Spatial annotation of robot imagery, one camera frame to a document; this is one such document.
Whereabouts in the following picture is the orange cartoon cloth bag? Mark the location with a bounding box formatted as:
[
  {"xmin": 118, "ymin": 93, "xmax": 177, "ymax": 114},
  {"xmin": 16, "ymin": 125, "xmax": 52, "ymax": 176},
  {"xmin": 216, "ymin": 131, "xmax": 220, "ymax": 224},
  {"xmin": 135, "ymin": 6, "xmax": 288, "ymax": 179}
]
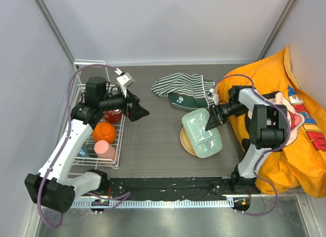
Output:
[{"xmin": 215, "ymin": 47, "xmax": 325, "ymax": 198}]

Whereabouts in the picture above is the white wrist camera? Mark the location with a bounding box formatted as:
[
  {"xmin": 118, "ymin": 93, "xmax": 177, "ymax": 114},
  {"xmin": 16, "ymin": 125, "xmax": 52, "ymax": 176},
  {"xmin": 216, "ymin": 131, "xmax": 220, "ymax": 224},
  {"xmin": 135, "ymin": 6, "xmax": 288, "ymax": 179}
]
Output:
[
  {"xmin": 115, "ymin": 68, "xmax": 134, "ymax": 97},
  {"xmin": 206, "ymin": 88, "xmax": 220, "ymax": 105}
]

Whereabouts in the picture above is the white wire dish rack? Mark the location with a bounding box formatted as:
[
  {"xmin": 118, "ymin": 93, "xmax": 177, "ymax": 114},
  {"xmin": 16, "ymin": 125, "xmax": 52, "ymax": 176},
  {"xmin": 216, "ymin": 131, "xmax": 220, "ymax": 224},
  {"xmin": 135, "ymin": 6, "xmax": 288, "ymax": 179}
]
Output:
[{"xmin": 72, "ymin": 59, "xmax": 125, "ymax": 169}]

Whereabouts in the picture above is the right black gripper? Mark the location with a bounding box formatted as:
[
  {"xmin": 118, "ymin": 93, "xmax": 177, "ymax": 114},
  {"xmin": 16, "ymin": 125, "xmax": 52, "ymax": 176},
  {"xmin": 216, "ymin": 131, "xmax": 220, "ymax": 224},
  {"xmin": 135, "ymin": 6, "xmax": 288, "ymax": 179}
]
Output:
[{"xmin": 205, "ymin": 101, "xmax": 247, "ymax": 131}]

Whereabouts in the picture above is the pink cup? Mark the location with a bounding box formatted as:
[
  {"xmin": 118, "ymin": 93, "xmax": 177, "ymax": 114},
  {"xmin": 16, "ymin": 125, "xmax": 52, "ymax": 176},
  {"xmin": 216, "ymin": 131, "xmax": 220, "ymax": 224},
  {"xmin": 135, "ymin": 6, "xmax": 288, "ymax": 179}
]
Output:
[{"xmin": 94, "ymin": 140, "xmax": 116, "ymax": 162}]

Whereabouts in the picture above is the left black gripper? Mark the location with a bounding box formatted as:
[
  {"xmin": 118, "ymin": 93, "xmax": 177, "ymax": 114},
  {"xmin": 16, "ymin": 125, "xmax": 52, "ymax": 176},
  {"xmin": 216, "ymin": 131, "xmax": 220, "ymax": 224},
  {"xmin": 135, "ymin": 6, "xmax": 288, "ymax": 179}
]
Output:
[{"xmin": 99, "ymin": 86, "xmax": 149, "ymax": 121}]

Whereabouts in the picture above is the light green divided tray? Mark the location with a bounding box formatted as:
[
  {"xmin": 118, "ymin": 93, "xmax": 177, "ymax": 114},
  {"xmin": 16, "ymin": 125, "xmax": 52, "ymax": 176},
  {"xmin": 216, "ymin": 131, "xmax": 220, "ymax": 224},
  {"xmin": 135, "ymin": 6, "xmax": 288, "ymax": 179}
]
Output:
[{"xmin": 181, "ymin": 108, "xmax": 223, "ymax": 159}]

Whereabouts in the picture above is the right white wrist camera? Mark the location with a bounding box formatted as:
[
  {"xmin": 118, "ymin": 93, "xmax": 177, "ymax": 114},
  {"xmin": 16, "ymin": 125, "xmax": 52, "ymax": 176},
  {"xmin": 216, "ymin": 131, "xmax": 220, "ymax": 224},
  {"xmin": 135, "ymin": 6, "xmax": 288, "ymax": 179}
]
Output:
[{"xmin": 206, "ymin": 88, "xmax": 220, "ymax": 105}]

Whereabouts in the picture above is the orange bowl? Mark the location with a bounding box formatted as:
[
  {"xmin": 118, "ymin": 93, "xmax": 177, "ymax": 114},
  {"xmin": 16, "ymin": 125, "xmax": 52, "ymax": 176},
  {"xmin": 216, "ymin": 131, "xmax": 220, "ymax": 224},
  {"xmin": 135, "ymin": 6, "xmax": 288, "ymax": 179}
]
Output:
[{"xmin": 92, "ymin": 122, "xmax": 117, "ymax": 144}]

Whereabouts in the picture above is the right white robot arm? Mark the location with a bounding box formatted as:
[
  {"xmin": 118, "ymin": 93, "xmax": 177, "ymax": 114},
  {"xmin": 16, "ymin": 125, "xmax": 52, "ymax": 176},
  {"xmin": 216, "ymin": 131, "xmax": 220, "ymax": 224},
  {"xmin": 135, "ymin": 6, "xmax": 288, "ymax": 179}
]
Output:
[{"xmin": 205, "ymin": 86, "xmax": 290, "ymax": 194}]

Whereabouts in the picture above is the blue patterned bowl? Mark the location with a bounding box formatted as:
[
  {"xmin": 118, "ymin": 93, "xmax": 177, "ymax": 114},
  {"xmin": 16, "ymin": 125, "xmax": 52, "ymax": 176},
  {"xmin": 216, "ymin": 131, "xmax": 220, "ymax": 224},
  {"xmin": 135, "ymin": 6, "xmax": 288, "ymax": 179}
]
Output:
[{"xmin": 77, "ymin": 144, "xmax": 90, "ymax": 158}]

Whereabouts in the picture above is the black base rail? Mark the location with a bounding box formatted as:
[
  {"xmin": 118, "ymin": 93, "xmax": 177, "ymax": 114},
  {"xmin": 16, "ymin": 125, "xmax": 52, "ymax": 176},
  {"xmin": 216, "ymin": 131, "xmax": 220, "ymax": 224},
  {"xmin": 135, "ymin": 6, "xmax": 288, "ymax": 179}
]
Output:
[{"xmin": 100, "ymin": 177, "xmax": 260, "ymax": 201}]

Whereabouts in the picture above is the white slotted cable duct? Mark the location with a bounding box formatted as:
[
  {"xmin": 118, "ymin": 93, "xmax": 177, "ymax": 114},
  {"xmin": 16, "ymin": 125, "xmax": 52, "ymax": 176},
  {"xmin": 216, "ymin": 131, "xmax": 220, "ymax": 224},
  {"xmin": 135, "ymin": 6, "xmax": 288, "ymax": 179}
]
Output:
[{"xmin": 71, "ymin": 197, "xmax": 234, "ymax": 209}]

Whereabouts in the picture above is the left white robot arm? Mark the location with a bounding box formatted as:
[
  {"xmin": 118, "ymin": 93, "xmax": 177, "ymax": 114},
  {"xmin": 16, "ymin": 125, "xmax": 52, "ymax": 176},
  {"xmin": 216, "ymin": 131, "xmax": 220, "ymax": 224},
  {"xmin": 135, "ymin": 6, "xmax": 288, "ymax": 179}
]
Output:
[{"xmin": 24, "ymin": 73, "xmax": 150, "ymax": 214}]

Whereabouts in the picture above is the red patterned cup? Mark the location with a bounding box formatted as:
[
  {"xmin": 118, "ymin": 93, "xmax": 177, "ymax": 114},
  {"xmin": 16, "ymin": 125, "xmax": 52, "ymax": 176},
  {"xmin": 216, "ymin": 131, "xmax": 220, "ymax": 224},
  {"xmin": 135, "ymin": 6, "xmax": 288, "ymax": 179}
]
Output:
[{"xmin": 103, "ymin": 109, "xmax": 123, "ymax": 124}]

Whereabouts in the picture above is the green striped towel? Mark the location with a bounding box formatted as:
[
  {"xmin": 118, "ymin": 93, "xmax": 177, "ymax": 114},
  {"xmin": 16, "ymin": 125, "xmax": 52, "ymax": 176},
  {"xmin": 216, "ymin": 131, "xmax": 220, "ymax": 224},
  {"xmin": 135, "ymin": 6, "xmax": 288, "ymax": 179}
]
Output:
[{"xmin": 151, "ymin": 73, "xmax": 215, "ymax": 112}]

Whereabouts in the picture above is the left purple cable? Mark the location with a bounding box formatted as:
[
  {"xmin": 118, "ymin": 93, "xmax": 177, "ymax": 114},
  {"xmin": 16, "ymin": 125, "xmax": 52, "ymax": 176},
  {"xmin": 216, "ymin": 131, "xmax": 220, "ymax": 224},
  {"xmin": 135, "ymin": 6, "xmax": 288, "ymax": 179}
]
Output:
[{"xmin": 37, "ymin": 64, "xmax": 132, "ymax": 229}]

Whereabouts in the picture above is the yellow round plate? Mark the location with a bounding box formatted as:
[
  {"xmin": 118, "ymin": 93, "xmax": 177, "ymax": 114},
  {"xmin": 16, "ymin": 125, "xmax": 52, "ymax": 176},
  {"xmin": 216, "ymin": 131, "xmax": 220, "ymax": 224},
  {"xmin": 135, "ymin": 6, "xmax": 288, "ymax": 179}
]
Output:
[{"xmin": 180, "ymin": 127, "xmax": 197, "ymax": 156}]

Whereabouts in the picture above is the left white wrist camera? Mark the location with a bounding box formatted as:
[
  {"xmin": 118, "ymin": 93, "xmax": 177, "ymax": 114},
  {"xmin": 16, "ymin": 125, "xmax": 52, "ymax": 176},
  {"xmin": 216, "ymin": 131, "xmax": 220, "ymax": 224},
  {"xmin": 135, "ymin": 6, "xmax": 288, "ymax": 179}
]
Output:
[{"xmin": 115, "ymin": 68, "xmax": 134, "ymax": 97}]

